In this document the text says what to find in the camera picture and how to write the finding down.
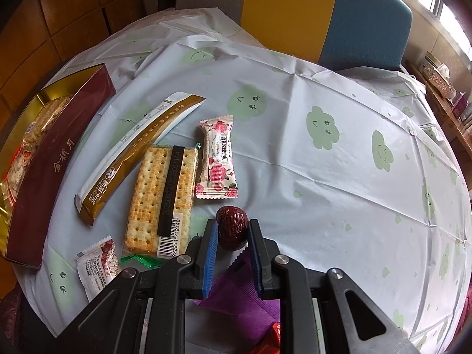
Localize wooden side shelf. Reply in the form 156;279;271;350
406;59;472;155

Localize green cloud printed tablecloth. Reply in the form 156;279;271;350
0;7;472;354

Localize maroon gift box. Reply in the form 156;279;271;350
0;63;117;269

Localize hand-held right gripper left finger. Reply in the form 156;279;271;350
55;219;220;354

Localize pink box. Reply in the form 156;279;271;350
453;94;471;117

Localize small white red packet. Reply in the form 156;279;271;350
76;235;120;303

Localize long brown white stick packet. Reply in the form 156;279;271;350
74;92;206;227

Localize dried red date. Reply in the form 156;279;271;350
216;206;248;251

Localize purple snack packet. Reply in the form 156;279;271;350
194;246;283;343

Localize floral white candy packet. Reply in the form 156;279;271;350
195;115;238;200

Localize red snack packet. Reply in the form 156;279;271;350
251;321;283;354

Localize window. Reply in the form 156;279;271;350
428;0;472;24

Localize yellow upholstered chair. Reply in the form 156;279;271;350
240;0;340;63

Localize clear cracker packet green ends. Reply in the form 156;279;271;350
120;144;200;268

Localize patterned tissue box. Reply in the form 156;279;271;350
424;53;458;98

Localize blue upholstered chair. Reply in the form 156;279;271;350
318;0;413;72

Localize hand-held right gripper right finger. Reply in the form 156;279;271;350
248;219;425;354

